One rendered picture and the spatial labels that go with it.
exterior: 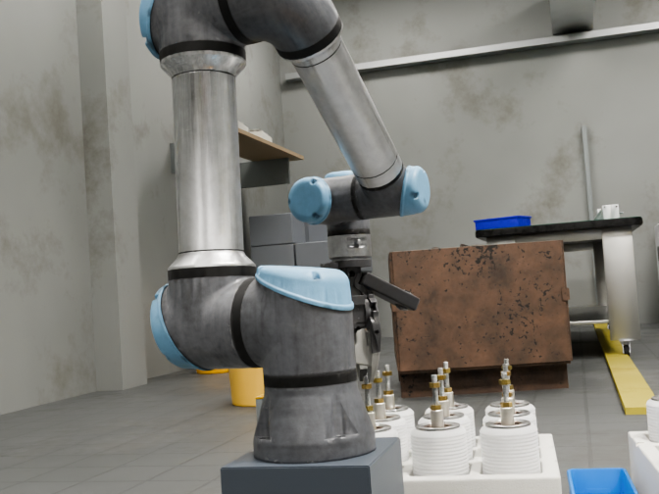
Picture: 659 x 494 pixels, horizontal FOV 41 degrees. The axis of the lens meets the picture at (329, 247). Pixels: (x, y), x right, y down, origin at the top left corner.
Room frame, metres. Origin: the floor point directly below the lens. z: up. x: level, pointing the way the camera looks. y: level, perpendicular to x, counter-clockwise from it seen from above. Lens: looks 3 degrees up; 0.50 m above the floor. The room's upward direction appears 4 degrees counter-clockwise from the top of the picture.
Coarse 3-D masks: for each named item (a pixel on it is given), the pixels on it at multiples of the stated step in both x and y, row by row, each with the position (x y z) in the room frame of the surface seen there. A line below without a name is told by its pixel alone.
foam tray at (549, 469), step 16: (480, 448) 1.67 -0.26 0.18; (544, 448) 1.63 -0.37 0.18; (480, 464) 1.53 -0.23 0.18; (544, 464) 1.49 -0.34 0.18; (416, 480) 1.44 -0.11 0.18; (432, 480) 1.43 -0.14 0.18; (448, 480) 1.43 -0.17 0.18; (464, 480) 1.42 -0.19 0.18; (480, 480) 1.42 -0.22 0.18; (496, 480) 1.41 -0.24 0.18; (512, 480) 1.41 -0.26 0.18; (528, 480) 1.40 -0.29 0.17; (544, 480) 1.40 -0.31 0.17; (560, 480) 1.39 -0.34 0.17
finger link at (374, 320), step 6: (372, 312) 1.50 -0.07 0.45; (378, 312) 1.50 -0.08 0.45; (372, 318) 1.49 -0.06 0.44; (378, 318) 1.49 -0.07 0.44; (372, 324) 1.49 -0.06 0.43; (378, 324) 1.49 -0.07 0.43; (372, 330) 1.49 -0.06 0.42; (378, 330) 1.49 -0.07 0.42; (372, 336) 1.49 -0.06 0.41; (378, 336) 1.49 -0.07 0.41; (372, 342) 1.49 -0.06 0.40; (378, 342) 1.49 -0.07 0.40; (372, 348) 1.49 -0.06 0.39; (378, 348) 1.50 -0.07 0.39
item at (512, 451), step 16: (480, 432) 1.48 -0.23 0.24; (496, 432) 1.45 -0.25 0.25; (512, 432) 1.44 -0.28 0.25; (528, 432) 1.44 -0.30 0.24; (496, 448) 1.45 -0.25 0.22; (512, 448) 1.44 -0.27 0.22; (528, 448) 1.44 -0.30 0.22; (496, 464) 1.45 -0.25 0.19; (512, 464) 1.44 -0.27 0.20; (528, 464) 1.44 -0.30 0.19
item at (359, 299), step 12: (324, 264) 1.52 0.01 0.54; (336, 264) 1.50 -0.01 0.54; (348, 264) 1.49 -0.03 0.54; (360, 264) 1.50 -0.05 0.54; (348, 276) 1.51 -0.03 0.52; (360, 276) 1.51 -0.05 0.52; (360, 288) 1.51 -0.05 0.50; (360, 300) 1.49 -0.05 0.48; (372, 300) 1.50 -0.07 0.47; (360, 312) 1.50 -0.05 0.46; (360, 324) 1.50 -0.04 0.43
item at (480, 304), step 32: (416, 256) 3.80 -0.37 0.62; (448, 256) 3.79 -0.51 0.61; (480, 256) 3.78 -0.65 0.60; (512, 256) 3.77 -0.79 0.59; (544, 256) 3.77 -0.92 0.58; (416, 288) 3.80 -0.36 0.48; (448, 288) 3.79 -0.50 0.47; (480, 288) 3.78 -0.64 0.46; (512, 288) 3.77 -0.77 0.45; (544, 288) 3.77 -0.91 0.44; (416, 320) 3.80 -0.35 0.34; (448, 320) 3.79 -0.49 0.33; (480, 320) 3.78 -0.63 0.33; (512, 320) 3.78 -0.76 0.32; (544, 320) 3.77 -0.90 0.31; (416, 352) 3.80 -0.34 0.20; (448, 352) 3.79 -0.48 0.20; (480, 352) 3.78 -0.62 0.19; (512, 352) 3.78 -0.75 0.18; (544, 352) 3.77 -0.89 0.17; (416, 384) 3.90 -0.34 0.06; (480, 384) 3.88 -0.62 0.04; (512, 384) 3.87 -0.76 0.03; (544, 384) 3.86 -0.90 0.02
